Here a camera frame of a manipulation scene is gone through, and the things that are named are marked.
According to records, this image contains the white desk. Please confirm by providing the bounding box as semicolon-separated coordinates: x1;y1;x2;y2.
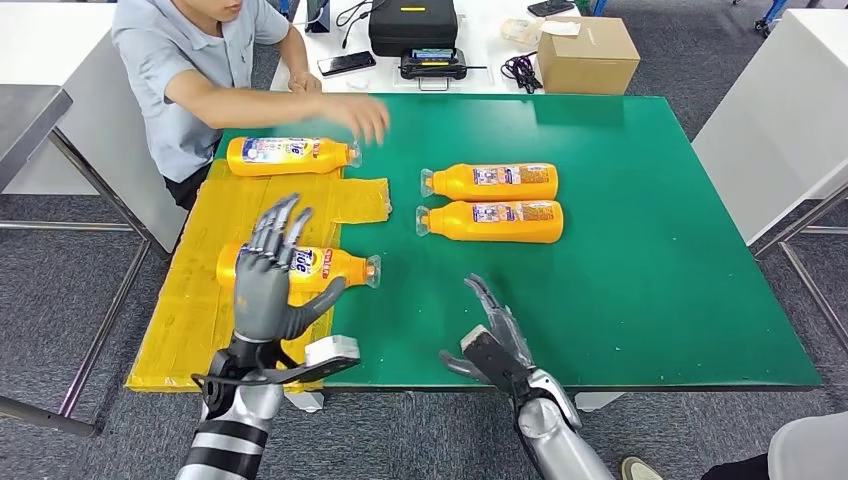
270;0;584;96

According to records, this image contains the black cable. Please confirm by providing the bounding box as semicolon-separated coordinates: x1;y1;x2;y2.
335;0;393;50

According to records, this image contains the purple cable bundle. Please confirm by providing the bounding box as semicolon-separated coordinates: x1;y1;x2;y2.
500;52;545;95

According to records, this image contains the person's right hand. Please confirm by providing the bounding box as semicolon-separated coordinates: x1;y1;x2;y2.
324;92;392;147

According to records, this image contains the dark tablet stand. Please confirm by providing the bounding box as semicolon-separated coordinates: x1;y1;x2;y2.
305;0;333;34

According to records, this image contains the orange detergent bottle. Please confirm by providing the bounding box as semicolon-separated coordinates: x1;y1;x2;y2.
419;162;560;203
225;136;363;178
415;199;565;244
215;241;383;295

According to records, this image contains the black smartphone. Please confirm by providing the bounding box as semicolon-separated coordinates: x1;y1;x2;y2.
317;50;378;79
527;0;576;19

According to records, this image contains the black remote controller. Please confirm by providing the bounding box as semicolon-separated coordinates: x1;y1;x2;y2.
399;48;489;93

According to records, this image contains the green table mat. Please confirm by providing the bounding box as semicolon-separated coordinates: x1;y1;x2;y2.
213;92;823;389

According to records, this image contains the black carrying case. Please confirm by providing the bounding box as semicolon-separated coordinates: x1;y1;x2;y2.
368;0;460;58

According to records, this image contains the white table base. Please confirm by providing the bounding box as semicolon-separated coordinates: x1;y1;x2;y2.
284;390;625;414

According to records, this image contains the brown cardboard box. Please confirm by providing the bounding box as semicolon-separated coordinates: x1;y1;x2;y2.
536;16;642;96

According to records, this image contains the blue metal frame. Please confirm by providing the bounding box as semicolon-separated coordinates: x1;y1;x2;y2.
729;0;789;34

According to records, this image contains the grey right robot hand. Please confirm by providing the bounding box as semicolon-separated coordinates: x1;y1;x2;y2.
438;273;535;386

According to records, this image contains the person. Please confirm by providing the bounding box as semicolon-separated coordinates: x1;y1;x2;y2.
619;410;848;480
111;0;392;212

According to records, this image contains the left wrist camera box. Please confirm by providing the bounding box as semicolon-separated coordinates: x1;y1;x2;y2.
303;334;362;386

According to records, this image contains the grey table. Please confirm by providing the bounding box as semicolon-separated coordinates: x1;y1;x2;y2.
0;84;74;194

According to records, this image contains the yellow taped board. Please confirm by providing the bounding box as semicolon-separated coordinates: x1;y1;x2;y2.
124;158;393;395

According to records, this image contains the white table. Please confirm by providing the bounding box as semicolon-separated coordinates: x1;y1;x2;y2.
0;3;190;255
690;7;848;247

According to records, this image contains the person's left hand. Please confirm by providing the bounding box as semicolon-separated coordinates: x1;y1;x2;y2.
288;69;324;95

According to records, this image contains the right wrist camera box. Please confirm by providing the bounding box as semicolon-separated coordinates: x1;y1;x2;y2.
459;324;535;399

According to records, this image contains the clear plastic bag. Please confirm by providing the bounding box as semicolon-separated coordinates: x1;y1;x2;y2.
500;17;544;51

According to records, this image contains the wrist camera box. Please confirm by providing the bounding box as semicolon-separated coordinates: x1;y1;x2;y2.
459;324;535;399
303;334;362;386

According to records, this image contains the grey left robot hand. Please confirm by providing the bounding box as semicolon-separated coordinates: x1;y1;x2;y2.
231;193;348;344

